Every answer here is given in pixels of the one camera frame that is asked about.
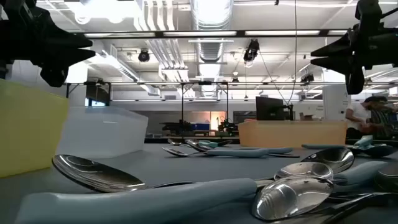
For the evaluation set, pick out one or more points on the white cabinet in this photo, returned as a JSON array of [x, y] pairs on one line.
[[335, 102]]

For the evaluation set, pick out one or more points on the black overhead camera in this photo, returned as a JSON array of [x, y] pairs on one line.
[[251, 51]]

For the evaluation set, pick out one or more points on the black overhead light bar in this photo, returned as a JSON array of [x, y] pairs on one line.
[[160, 34]]

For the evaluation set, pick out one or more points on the black background monitor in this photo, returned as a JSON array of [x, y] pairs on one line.
[[269, 109]]

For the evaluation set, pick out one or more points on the black dome camera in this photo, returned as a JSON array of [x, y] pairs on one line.
[[144, 56]]

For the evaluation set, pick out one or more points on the black background workstation frame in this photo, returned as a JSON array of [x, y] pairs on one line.
[[182, 105]]

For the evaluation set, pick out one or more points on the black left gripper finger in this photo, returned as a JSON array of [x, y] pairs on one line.
[[59, 37], [62, 57]]

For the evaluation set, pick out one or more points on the blue storage box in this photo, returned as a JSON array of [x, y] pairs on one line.
[[200, 126]]

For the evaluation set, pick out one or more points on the silver ventilation duct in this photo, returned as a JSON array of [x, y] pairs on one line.
[[211, 18]]

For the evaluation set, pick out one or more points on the person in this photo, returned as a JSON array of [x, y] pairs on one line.
[[384, 119], [357, 115]]

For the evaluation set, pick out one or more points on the orange plastic bin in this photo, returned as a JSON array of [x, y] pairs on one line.
[[292, 133]]

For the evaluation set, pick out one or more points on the clear plastic bin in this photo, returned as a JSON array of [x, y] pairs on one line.
[[102, 133]]

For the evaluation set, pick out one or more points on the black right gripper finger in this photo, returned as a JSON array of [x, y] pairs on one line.
[[339, 48], [339, 63]]

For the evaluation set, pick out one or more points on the black background robot arm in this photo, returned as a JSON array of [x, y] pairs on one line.
[[227, 127]]

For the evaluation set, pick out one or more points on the yellow plastic bin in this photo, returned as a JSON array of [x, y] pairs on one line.
[[31, 130]]

